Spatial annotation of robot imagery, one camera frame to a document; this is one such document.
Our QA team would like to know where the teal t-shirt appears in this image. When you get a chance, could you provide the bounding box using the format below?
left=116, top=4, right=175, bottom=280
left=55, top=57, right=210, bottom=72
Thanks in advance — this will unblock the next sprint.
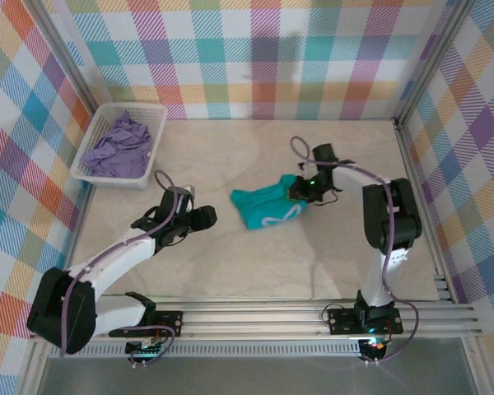
left=230, top=174, right=308, bottom=230

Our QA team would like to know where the purple crumpled cloth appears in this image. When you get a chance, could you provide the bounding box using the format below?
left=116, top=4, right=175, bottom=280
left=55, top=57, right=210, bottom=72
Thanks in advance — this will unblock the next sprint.
left=79, top=109, right=153, bottom=180

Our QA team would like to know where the white plastic basket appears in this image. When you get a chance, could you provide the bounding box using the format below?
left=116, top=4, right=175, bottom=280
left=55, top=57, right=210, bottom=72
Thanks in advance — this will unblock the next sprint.
left=69, top=102, right=169, bottom=190

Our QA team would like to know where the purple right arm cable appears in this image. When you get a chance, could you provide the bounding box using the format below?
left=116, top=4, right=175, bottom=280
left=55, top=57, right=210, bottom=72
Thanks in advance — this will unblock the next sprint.
left=290, top=136, right=420, bottom=365

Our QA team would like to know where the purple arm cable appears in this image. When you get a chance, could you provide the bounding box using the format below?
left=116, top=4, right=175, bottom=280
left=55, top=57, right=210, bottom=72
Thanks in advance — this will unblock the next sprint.
left=59, top=169, right=190, bottom=366
left=290, top=136, right=420, bottom=365

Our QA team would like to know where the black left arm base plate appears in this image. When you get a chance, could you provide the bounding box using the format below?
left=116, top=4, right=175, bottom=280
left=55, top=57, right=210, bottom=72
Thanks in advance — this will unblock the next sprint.
left=150, top=310, right=185, bottom=337

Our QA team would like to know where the aluminium side rail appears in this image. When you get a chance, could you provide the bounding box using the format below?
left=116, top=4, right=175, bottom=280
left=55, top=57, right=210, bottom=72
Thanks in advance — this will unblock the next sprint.
left=393, top=118, right=459, bottom=304

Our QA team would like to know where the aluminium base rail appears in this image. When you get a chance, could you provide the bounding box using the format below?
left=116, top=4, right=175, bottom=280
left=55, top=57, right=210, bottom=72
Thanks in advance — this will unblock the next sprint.
left=28, top=296, right=481, bottom=343

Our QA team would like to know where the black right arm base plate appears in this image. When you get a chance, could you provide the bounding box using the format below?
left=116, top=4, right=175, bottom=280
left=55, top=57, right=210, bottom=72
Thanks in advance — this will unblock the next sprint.
left=326, top=307, right=405, bottom=336

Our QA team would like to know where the slotted grey cable duct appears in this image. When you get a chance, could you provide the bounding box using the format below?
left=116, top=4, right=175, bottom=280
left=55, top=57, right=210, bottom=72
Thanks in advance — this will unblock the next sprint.
left=49, top=340, right=363, bottom=359

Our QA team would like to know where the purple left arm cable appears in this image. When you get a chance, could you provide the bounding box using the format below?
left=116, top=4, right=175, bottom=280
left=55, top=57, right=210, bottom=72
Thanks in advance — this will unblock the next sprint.
left=59, top=169, right=190, bottom=366

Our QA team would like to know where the aluminium corner post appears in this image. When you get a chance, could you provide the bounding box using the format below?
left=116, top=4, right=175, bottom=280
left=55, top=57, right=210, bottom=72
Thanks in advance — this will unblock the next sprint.
left=394, top=0, right=478, bottom=124
left=22, top=0, right=100, bottom=123

